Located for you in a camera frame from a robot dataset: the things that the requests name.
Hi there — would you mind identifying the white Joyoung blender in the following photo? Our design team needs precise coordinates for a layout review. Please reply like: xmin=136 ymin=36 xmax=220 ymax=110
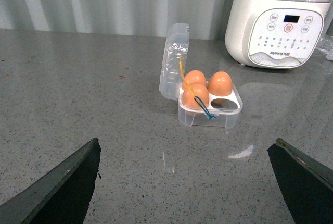
xmin=225 ymin=0 xmax=332 ymax=69

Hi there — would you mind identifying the brown egg back left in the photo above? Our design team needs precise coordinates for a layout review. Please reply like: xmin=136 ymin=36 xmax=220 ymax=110
xmin=182 ymin=70 xmax=206 ymax=90

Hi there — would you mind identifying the brown egg front left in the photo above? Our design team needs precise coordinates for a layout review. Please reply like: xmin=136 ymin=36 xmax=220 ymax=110
xmin=182 ymin=86 xmax=209 ymax=108

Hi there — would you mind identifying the yellow blue string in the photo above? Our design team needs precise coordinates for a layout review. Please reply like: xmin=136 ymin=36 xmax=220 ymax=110
xmin=178 ymin=54 xmax=217 ymax=120

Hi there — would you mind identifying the brown egg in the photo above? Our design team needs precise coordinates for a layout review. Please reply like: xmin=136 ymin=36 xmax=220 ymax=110
xmin=182 ymin=70 xmax=206 ymax=90
xmin=208 ymin=71 xmax=233 ymax=96
xmin=182 ymin=86 xmax=209 ymax=108

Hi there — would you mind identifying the clear plastic bag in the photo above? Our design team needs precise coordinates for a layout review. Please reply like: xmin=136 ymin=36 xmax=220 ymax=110
xmin=316 ymin=35 xmax=333 ymax=61

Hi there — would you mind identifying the clear plastic egg box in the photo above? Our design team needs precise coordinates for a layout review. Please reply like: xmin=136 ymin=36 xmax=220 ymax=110
xmin=159 ymin=23 xmax=243 ymax=129

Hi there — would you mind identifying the brown egg back right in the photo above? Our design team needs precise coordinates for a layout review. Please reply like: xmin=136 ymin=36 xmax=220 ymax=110
xmin=208 ymin=71 xmax=233 ymax=96

